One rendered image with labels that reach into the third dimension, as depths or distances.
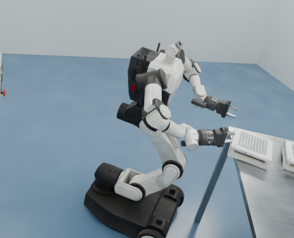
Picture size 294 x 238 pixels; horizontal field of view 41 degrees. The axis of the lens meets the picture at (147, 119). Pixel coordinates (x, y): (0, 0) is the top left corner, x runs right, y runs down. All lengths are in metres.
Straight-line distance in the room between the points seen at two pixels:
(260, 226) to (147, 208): 1.08
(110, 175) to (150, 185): 0.29
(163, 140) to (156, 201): 0.62
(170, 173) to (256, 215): 0.73
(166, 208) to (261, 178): 0.84
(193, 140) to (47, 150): 1.70
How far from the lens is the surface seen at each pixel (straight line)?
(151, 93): 2.00
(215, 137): 2.16
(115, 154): 3.56
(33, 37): 5.10
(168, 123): 1.95
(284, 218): 2.13
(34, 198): 3.03
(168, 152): 2.54
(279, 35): 6.61
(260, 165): 2.40
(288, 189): 2.35
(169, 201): 2.94
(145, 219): 2.78
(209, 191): 2.95
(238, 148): 2.35
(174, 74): 2.25
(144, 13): 5.43
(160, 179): 2.62
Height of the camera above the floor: 2.08
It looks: 30 degrees down
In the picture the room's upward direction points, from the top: 15 degrees clockwise
